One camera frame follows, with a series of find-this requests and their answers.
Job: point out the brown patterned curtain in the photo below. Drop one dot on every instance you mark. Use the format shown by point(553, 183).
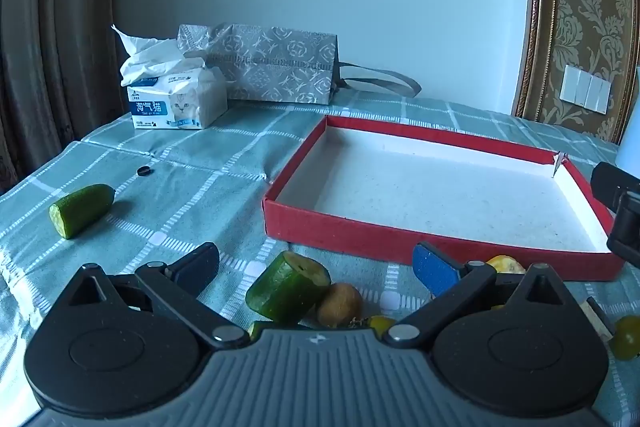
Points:
point(50, 32)

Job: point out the white tissue pack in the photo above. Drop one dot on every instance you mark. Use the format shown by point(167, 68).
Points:
point(175, 97)

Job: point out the green cucumber end piece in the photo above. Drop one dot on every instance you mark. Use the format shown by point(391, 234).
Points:
point(82, 209)
point(285, 289)

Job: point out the gold wall moulding frame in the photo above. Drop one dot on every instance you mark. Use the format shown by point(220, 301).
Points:
point(530, 32)

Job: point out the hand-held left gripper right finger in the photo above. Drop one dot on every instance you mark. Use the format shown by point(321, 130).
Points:
point(436, 269)

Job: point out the small black cap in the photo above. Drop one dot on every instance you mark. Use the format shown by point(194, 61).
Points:
point(145, 170)

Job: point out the red shallow cardboard box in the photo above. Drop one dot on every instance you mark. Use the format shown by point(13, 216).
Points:
point(425, 192)

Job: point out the small yellow-green fruit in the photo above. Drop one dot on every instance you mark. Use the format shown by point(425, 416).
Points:
point(381, 325)

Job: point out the green tomato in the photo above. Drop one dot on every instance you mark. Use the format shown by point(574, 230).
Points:
point(627, 337)

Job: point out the brown kiwi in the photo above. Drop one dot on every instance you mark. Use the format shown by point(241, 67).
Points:
point(340, 304)

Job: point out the grey patterned gift bag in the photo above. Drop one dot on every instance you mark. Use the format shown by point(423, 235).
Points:
point(280, 67)

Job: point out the white wall switch panel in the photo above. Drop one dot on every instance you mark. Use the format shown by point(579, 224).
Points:
point(585, 88)

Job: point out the dark eggplant chunk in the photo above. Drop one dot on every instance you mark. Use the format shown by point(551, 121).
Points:
point(597, 319)

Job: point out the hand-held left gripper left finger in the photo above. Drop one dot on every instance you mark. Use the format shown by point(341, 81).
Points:
point(197, 266)

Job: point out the yellow fruit piece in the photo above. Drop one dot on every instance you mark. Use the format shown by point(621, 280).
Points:
point(506, 264)

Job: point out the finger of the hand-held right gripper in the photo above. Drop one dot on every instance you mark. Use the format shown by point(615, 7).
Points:
point(629, 232)
point(612, 182)

